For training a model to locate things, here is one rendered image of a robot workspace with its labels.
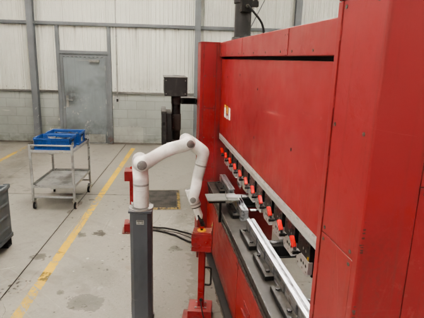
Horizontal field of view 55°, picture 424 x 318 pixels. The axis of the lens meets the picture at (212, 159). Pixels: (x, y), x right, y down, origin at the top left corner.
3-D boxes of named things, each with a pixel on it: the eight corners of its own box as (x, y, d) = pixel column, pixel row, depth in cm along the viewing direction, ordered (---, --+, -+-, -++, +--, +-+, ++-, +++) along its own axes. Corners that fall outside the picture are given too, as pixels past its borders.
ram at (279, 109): (219, 138, 422) (221, 58, 403) (226, 138, 423) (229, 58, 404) (368, 312, 134) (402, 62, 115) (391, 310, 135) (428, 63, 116)
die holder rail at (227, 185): (219, 182, 428) (219, 174, 426) (224, 182, 429) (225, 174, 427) (228, 198, 380) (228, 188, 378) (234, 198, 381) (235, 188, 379)
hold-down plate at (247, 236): (239, 232, 307) (240, 228, 306) (246, 231, 308) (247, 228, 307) (248, 250, 278) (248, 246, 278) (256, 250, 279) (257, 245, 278)
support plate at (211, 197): (204, 194, 354) (204, 194, 353) (234, 194, 358) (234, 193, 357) (207, 201, 336) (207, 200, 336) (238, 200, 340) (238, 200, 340)
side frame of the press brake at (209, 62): (194, 247, 475) (197, 42, 420) (264, 244, 487) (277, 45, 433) (196, 257, 451) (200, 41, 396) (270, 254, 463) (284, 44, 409)
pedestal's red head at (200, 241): (193, 240, 340) (194, 220, 336) (212, 241, 340) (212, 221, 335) (190, 251, 321) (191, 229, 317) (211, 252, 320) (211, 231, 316)
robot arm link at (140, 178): (133, 187, 305) (132, 156, 300) (131, 180, 323) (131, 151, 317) (149, 186, 308) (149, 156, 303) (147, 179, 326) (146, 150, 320)
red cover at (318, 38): (219, 57, 402) (220, 41, 399) (229, 57, 404) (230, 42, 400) (397, 55, 114) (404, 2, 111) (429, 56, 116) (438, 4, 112)
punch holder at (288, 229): (282, 245, 219) (284, 216, 216) (298, 244, 221) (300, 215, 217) (292, 257, 205) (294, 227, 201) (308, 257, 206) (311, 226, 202)
